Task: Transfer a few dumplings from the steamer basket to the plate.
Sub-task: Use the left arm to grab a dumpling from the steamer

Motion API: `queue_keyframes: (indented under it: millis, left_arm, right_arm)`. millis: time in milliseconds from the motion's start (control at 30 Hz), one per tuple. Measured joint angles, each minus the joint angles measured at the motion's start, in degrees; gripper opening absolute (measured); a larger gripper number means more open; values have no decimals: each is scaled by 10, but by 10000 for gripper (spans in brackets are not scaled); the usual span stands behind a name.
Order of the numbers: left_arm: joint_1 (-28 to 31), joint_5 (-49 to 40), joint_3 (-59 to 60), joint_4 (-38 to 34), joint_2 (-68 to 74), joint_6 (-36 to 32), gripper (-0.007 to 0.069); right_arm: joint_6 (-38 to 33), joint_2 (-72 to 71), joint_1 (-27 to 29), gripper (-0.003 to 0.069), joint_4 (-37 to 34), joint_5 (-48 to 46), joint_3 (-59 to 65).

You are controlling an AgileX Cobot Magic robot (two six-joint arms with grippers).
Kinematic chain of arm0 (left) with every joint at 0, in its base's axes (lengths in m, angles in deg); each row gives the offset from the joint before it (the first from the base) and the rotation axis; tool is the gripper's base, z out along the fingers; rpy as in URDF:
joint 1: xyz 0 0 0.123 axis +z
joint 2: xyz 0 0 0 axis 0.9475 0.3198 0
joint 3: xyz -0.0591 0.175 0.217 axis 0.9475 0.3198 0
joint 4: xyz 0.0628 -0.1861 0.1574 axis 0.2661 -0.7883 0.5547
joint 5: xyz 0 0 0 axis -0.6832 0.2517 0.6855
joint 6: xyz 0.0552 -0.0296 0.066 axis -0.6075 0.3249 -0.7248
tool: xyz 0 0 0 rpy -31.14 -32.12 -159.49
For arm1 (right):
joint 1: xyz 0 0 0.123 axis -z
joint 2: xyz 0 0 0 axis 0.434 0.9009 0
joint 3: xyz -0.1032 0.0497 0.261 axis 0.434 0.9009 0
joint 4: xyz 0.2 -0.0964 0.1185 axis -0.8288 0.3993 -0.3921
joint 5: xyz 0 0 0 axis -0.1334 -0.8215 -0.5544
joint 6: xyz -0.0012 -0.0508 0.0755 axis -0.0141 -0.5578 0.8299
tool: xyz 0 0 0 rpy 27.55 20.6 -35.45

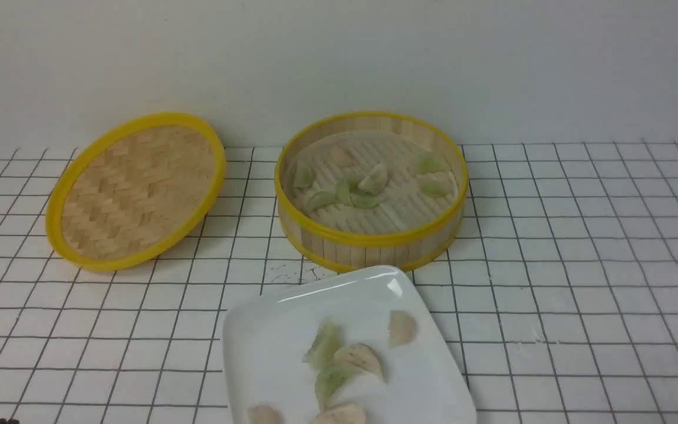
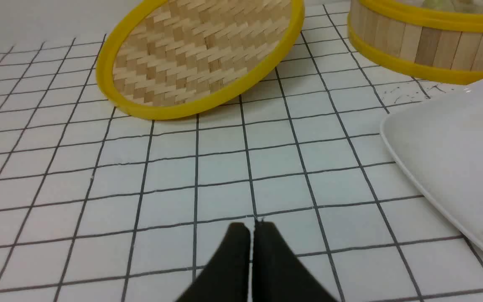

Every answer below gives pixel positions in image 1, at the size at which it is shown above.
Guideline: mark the green dumpling steamer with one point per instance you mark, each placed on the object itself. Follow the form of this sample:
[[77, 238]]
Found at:
[[429, 163], [318, 200], [344, 189], [303, 177], [434, 188]]

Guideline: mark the pink dumpling plate right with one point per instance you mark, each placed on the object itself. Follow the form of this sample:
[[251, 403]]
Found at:
[[402, 328]]

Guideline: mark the green dumpling plate centre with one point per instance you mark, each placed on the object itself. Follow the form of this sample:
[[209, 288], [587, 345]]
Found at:
[[327, 341]]

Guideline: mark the green dumpling plate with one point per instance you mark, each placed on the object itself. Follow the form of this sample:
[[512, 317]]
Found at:
[[331, 379], [327, 341]]

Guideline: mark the white dumpling plate centre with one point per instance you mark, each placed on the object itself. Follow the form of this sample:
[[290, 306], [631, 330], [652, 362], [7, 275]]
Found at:
[[363, 356]]

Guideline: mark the white dumpling plate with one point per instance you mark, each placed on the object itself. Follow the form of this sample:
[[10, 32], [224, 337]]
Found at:
[[346, 413], [363, 356]]

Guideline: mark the white square plate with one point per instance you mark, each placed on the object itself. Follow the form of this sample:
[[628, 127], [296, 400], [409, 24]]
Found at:
[[264, 341]]

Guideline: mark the green dumpling plate lower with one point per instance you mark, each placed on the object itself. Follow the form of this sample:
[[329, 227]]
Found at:
[[331, 379]]

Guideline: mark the white dumpling plate bottom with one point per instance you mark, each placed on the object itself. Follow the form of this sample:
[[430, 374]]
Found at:
[[346, 413]]

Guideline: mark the pink dumpling plate bottom-left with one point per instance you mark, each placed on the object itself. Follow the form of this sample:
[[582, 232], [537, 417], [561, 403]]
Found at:
[[264, 414]]

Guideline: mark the green dumpling under white one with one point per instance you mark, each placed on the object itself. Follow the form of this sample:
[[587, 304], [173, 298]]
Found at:
[[364, 201]]

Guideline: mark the bamboo steamer basket yellow rim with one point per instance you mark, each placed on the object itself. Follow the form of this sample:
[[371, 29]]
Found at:
[[343, 252]]

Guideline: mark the beige mesh steamer liner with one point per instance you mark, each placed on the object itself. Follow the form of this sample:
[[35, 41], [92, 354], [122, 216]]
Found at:
[[403, 208]]

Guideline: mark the white dumpling steamer centre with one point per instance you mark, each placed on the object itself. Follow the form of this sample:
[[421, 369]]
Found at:
[[375, 181]]

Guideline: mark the pink dumpling in steamer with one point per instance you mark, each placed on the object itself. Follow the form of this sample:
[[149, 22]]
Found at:
[[341, 157]]

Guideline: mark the bamboo steamer lid yellow rim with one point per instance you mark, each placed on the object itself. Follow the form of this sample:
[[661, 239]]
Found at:
[[136, 192]]

